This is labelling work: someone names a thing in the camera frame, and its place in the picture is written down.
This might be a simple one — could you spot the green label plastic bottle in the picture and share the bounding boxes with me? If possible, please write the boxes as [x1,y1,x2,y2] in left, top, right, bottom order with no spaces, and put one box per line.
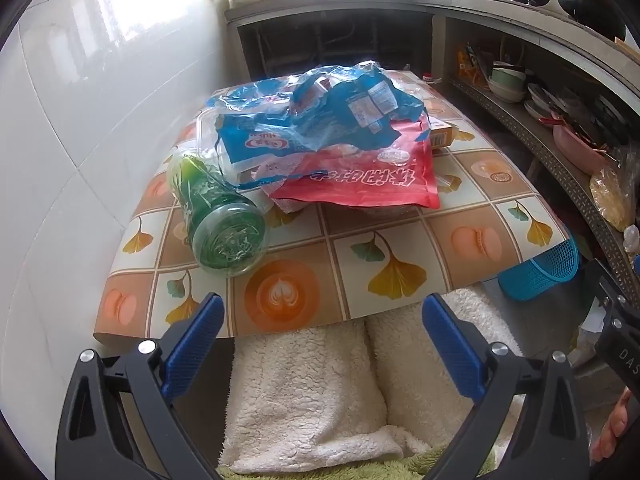
[167,150,268,276]

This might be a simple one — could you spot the red snack bag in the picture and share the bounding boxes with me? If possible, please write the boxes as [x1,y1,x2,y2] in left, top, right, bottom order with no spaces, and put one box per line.
[262,114,440,209]

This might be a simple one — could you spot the blue plastic bag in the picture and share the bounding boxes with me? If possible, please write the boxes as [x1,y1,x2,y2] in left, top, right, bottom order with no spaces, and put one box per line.
[195,61,431,190]

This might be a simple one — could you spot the yellow white medicine box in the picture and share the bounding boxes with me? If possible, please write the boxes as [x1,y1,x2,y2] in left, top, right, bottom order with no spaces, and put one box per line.
[428,117,459,150]

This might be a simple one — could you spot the blue mesh trash basket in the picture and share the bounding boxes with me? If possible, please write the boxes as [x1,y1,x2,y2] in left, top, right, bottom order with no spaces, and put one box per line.
[497,237,580,301]

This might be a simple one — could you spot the person's right hand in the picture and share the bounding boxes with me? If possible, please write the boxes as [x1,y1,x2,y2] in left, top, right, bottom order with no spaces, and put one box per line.
[591,388,631,463]

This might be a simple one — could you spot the yellow food bag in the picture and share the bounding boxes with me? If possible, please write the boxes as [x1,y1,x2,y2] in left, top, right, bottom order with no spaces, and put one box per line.
[589,167,636,232]

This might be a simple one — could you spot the white fleece trousers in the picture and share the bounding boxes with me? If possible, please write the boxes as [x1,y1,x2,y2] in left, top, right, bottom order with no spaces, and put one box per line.
[218,285,526,476]

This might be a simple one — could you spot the pink basin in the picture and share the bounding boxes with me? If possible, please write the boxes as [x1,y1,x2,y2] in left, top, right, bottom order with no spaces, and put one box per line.
[553,125,610,176]

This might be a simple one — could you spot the patterned tablecloth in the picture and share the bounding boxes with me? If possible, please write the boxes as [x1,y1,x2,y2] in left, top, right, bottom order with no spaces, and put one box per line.
[94,70,568,344]

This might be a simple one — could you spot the stacked bowls on shelf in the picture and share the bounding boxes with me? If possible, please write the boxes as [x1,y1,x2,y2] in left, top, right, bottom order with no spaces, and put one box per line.
[488,62,526,103]

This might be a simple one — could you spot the black cooking pot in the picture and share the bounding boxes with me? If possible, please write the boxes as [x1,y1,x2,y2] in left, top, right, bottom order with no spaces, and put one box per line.
[558,0,626,41]

